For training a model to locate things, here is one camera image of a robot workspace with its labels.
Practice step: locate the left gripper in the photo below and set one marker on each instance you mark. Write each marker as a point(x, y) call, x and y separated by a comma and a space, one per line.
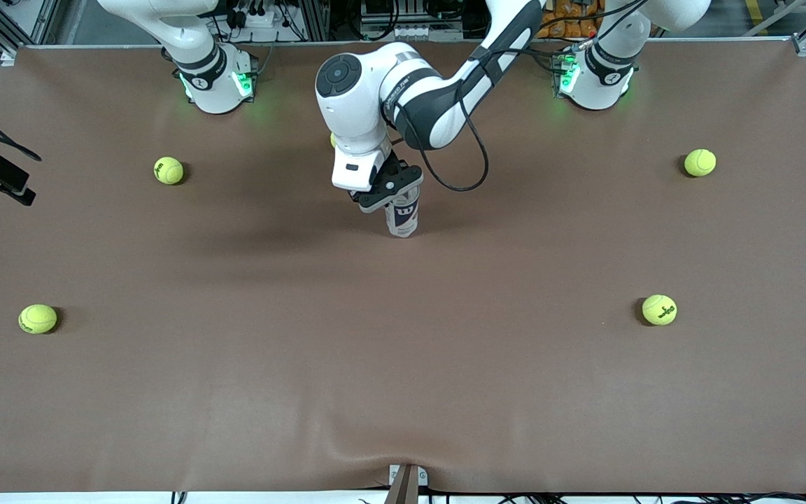
point(390, 168)

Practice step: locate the clear blue-white tennis ball can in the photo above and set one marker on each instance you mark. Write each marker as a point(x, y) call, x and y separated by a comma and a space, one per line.
point(403, 220)

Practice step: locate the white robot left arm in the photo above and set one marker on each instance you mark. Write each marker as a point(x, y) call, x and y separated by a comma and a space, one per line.
point(354, 105)

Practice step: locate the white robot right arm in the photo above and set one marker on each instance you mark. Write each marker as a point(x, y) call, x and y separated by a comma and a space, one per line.
point(214, 84)

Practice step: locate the brown table mat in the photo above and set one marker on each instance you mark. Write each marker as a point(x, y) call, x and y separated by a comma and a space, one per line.
point(403, 336)

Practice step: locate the white power strip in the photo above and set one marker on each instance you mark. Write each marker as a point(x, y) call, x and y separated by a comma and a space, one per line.
point(417, 32)

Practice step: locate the power strip with black plugs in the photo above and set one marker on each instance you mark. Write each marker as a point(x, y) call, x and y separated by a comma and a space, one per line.
point(263, 19)

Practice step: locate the pile of orange packs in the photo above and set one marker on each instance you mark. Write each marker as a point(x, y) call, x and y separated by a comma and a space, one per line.
point(571, 28)

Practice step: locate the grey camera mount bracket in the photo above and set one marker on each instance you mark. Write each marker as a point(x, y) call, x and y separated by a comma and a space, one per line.
point(403, 490)

